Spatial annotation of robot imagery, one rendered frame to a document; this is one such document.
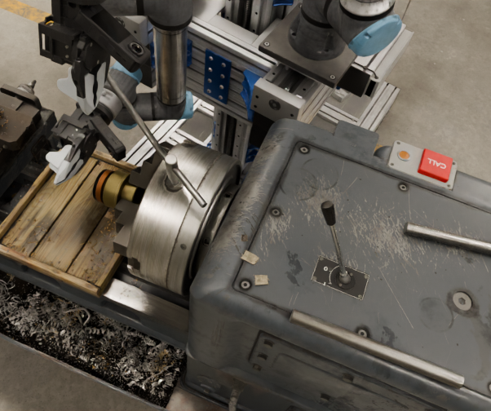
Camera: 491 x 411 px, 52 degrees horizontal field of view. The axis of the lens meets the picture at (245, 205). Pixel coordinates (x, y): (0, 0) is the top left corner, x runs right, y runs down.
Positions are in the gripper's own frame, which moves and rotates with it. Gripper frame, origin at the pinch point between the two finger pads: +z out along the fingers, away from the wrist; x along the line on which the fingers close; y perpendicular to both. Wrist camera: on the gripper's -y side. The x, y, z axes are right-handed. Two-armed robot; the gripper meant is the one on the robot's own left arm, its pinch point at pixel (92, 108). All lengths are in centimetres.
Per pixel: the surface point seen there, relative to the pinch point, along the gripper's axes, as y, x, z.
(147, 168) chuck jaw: -5.8, -12.2, 18.6
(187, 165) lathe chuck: -15.5, -9.0, 11.1
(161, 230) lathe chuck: -16.3, 2.3, 18.9
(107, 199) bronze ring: 0.4, -7.1, 26.7
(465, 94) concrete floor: -100, -236, 69
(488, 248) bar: -73, -12, 6
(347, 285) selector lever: -51, 3, 13
